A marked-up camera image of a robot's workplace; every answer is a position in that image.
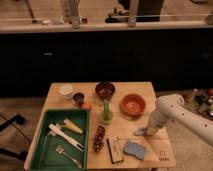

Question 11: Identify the orange fruit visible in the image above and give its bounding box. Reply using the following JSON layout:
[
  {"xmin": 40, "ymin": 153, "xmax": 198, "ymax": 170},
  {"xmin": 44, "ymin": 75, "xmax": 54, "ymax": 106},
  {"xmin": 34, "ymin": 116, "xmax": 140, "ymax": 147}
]
[{"xmin": 81, "ymin": 102, "xmax": 92, "ymax": 110}]

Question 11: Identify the white cup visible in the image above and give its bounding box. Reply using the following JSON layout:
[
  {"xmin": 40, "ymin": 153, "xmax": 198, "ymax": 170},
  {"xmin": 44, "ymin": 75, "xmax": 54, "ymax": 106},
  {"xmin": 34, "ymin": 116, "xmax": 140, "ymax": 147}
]
[{"xmin": 58, "ymin": 84, "xmax": 73, "ymax": 100}]

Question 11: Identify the light blue towel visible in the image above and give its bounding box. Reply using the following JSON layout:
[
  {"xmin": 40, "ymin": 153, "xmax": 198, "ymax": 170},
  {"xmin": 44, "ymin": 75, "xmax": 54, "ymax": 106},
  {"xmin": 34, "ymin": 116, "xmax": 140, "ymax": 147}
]
[{"xmin": 133, "ymin": 128, "xmax": 148, "ymax": 136}]

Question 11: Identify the dark purple bowl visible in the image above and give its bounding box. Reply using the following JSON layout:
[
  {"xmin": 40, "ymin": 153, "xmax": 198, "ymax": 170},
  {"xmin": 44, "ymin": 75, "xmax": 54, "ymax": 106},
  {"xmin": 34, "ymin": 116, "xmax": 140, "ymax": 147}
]
[{"xmin": 95, "ymin": 82, "xmax": 115, "ymax": 99}]

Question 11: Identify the small dark cup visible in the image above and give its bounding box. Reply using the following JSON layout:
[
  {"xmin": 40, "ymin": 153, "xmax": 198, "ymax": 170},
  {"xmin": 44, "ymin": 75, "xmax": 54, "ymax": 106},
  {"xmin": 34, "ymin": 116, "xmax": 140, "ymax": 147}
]
[{"xmin": 73, "ymin": 92, "xmax": 84, "ymax": 107}]

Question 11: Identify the blue folded cloth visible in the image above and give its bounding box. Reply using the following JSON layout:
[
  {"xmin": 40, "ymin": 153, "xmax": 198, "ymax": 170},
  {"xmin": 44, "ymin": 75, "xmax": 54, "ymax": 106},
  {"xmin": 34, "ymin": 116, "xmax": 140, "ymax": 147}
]
[{"xmin": 123, "ymin": 140, "xmax": 146, "ymax": 160}]

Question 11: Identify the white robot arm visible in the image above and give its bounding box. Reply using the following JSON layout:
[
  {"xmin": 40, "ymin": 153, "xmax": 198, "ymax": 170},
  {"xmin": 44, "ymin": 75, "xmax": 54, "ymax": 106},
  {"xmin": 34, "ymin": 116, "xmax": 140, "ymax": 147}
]
[{"xmin": 147, "ymin": 94, "xmax": 213, "ymax": 146}]

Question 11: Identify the brown grape bunch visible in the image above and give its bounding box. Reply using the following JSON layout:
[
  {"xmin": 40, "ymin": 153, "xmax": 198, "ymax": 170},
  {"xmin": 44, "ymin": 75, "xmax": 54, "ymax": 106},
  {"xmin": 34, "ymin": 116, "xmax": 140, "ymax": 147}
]
[{"xmin": 93, "ymin": 125, "xmax": 105, "ymax": 153}]

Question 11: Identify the black chair base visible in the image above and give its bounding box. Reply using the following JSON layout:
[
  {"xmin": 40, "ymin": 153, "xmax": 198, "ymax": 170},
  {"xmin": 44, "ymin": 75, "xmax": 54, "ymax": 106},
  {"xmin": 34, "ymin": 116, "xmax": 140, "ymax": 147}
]
[{"xmin": 0, "ymin": 113, "xmax": 29, "ymax": 161}]

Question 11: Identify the orange bowl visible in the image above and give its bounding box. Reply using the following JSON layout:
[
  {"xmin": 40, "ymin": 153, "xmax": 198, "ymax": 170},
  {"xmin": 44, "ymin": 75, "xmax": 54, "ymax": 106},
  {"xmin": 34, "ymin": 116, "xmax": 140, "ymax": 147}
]
[{"xmin": 120, "ymin": 93, "xmax": 146, "ymax": 116}]

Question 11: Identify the silver fork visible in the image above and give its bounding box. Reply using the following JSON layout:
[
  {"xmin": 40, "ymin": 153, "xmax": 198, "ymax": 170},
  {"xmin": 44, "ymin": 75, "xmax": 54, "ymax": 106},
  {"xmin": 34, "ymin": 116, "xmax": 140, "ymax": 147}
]
[{"xmin": 55, "ymin": 145, "xmax": 83, "ymax": 168}]

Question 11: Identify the yellow corn cob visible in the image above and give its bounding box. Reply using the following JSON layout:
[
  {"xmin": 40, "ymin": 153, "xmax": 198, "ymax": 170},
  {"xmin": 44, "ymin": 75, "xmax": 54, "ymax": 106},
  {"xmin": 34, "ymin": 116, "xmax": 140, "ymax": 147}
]
[{"xmin": 63, "ymin": 119, "xmax": 83, "ymax": 134}]

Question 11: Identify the green plastic tray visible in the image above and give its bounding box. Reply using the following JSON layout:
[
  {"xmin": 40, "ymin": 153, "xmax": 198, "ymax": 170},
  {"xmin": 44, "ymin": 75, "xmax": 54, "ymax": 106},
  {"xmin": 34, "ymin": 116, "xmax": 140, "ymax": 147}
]
[{"xmin": 29, "ymin": 109, "xmax": 89, "ymax": 171}]

